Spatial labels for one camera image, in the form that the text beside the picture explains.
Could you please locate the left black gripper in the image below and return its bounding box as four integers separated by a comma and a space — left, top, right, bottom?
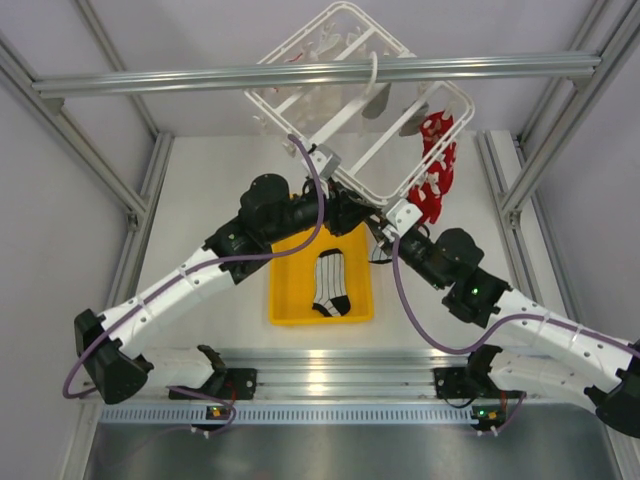
264, 176, 375, 244

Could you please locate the white plastic clip hanger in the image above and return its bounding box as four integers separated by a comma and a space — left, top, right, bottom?
244, 1, 475, 208

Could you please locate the striped black white sock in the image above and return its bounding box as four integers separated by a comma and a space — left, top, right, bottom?
312, 248, 351, 318

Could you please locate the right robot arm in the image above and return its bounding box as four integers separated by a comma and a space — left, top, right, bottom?
388, 227, 639, 438

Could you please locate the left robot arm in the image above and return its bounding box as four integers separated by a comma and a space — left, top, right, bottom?
74, 174, 375, 405

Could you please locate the red sock clipped on hanger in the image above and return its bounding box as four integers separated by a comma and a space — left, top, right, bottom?
408, 110, 457, 224

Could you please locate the grey sock on hanger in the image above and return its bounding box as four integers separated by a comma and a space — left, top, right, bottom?
361, 84, 429, 137

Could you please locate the yellow plastic tray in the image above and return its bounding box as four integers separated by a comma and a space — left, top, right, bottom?
268, 225, 374, 327

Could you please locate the aluminium top crossbar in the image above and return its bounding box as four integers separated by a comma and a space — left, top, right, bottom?
32, 51, 602, 98

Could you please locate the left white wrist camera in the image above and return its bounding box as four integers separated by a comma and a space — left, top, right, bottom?
308, 144, 342, 180

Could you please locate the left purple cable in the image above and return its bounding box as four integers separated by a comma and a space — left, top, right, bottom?
62, 134, 329, 400

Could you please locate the purple cable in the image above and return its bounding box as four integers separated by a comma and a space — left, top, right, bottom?
390, 237, 640, 359
62, 134, 329, 400

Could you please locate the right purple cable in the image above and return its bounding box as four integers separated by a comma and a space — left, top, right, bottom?
390, 237, 640, 359

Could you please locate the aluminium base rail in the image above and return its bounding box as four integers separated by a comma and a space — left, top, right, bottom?
99, 349, 579, 430

